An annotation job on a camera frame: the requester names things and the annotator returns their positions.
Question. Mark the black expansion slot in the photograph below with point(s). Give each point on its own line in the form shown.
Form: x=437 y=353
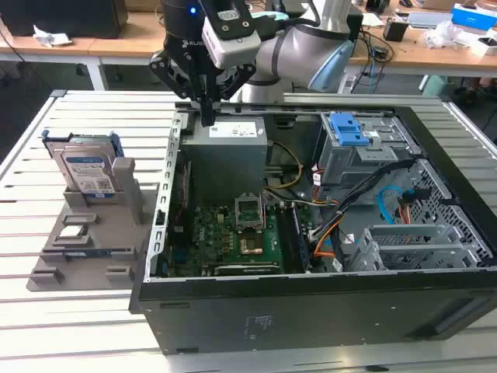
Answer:
x=248 y=269

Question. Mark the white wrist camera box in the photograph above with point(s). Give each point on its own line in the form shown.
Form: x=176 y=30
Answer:
x=237 y=46

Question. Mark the silver CPU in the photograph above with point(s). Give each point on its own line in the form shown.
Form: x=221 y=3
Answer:
x=71 y=232

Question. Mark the blue plastic bay carrier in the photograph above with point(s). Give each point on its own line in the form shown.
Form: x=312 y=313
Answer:
x=345 y=130

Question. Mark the crumpled white paper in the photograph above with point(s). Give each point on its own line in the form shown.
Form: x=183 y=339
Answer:
x=50 y=37

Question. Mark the grey parts rack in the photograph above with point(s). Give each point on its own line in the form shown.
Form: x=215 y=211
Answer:
x=101 y=241

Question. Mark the grey power supply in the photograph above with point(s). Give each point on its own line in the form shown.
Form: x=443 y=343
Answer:
x=225 y=159

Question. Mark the black open PC case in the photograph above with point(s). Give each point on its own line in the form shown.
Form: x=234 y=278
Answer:
x=310 y=311

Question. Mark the small black box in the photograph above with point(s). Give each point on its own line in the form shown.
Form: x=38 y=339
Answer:
x=396 y=31

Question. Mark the clear plastic bag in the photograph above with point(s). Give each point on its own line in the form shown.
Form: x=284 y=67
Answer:
x=442 y=35

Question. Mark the green motherboard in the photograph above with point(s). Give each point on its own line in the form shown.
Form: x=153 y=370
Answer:
x=217 y=233

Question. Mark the large black box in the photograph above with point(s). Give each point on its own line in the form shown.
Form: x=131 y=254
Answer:
x=58 y=15

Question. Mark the wooden desk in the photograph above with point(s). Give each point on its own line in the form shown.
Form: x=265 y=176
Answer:
x=116 y=46
x=427 y=58

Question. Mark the low grey disk bay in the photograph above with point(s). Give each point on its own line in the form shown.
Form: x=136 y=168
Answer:
x=407 y=237

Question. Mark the thin metal locking lever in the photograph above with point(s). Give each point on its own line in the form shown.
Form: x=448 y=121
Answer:
x=264 y=211

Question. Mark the black RAM slot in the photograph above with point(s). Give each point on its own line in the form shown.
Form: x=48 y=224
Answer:
x=301 y=241
x=285 y=237

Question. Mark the hard disk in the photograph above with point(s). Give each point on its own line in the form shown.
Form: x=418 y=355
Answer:
x=83 y=167

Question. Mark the blue cardboard box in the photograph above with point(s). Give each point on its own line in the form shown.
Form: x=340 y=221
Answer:
x=473 y=17

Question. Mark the CPU socket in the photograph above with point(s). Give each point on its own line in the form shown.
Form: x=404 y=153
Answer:
x=250 y=245

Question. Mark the blue RAM stick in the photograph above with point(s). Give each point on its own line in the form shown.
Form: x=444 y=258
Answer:
x=87 y=254

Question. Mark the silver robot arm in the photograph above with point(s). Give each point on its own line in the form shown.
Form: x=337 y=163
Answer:
x=295 y=50

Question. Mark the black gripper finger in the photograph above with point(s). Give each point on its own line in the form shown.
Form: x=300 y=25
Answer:
x=238 y=79
x=167 y=68

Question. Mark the tall grey disk bay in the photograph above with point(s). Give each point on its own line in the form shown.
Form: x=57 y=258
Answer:
x=349 y=163

